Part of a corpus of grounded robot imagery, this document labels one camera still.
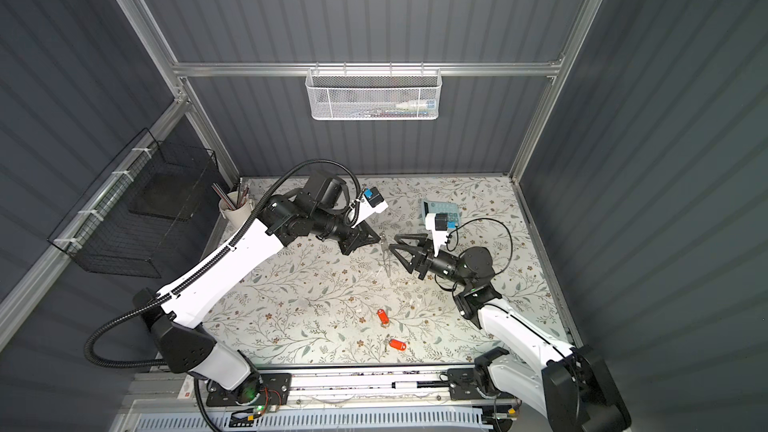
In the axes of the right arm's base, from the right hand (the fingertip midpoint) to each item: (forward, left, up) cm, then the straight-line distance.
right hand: (397, 249), depth 68 cm
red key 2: (-14, 0, -27) cm, 30 cm away
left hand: (+3, +4, +1) cm, 5 cm away
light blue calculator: (+33, -21, -27) cm, 47 cm away
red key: (-6, +4, -27) cm, 28 cm away
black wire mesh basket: (+6, +66, +3) cm, 66 cm away
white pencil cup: (+28, +55, -18) cm, 65 cm away
